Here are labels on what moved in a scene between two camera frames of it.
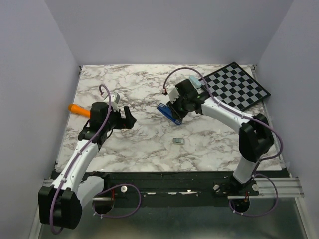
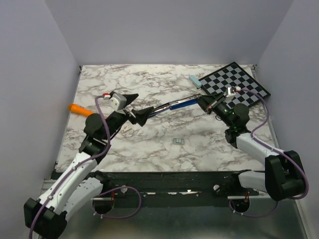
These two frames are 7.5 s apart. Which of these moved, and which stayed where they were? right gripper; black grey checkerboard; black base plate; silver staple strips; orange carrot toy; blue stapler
Moved: right gripper; blue stapler
Stayed: silver staple strips; black grey checkerboard; black base plate; orange carrot toy
